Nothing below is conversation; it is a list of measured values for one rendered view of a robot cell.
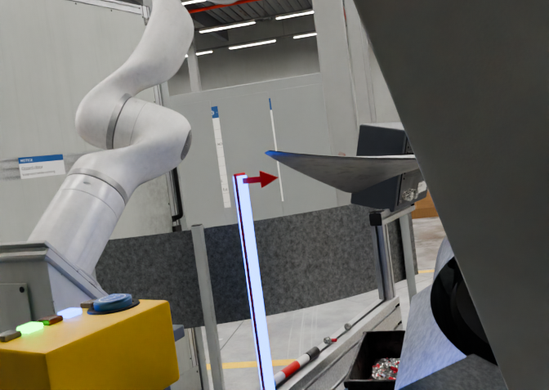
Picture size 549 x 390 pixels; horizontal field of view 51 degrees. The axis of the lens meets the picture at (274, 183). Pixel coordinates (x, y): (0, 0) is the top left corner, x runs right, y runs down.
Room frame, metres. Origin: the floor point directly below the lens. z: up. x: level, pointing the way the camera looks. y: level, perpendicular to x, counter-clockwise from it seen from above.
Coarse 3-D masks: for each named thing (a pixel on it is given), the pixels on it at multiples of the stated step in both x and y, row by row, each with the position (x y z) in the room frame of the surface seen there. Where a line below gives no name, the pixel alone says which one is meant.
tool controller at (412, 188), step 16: (368, 128) 1.32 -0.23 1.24; (384, 128) 1.30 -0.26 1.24; (400, 128) 1.29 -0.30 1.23; (368, 144) 1.32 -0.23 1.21; (384, 144) 1.30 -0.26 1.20; (400, 144) 1.28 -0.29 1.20; (400, 176) 1.30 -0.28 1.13; (416, 176) 1.40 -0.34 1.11; (368, 192) 1.33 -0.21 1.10; (384, 192) 1.31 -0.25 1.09; (400, 192) 1.31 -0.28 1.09; (416, 192) 1.35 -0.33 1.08; (384, 208) 1.31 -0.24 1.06; (400, 208) 1.35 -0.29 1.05
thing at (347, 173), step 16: (288, 160) 0.72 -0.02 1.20; (304, 160) 0.70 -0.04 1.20; (320, 160) 0.69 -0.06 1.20; (336, 160) 0.68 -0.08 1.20; (352, 160) 0.67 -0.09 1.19; (368, 160) 0.67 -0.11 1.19; (384, 160) 0.68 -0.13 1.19; (400, 160) 0.69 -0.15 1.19; (416, 160) 0.71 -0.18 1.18; (320, 176) 0.80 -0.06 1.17; (336, 176) 0.79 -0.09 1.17; (352, 176) 0.79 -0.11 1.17; (368, 176) 0.79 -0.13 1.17; (384, 176) 0.80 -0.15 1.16; (352, 192) 0.86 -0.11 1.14
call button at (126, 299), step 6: (114, 294) 0.63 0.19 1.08; (120, 294) 0.62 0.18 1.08; (126, 294) 0.62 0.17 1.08; (96, 300) 0.61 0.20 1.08; (102, 300) 0.61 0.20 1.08; (108, 300) 0.60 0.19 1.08; (114, 300) 0.60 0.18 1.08; (120, 300) 0.60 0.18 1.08; (126, 300) 0.60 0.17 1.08; (96, 306) 0.60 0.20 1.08; (102, 306) 0.59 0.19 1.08; (108, 306) 0.59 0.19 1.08; (114, 306) 0.59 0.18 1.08; (120, 306) 0.60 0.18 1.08; (126, 306) 0.60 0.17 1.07
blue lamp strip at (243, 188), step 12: (240, 180) 0.81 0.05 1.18; (240, 192) 0.81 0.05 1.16; (252, 228) 0.82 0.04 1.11; (252, 240) 0.82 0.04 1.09; (252, 252) 0.82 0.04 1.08; (252, 264) 0.81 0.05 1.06; (252, 276) 0.81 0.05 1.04; (252, 288) 0.81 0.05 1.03; (264, 312) 0.83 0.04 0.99; (264, 324) 0.82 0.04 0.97; (264, 336) 0.82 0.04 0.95; (264, 348) 0.81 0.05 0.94; (264, 360) 0.81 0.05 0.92; (264, 372) 0.81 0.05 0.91
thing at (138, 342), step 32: (64, 320) 0.58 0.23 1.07; (96, 320) 0.57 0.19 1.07; (128, 320) 0.56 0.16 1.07; (160, 320) 0.60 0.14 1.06; (0, 352) 0.51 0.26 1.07; (32, 352) 0.49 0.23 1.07; (64, 352) 0.50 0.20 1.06; (96, 352) 0.53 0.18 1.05; (128, 352) 0.56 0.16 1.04; (160, 352) 0.59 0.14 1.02; (0, 384) 0.52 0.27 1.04; (32, 384) 0.49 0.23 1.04; (64, 384) 0.49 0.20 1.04; (96, 384) 0.52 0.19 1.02; (128, 384) 0.55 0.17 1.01; (160, 384) 0.59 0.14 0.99
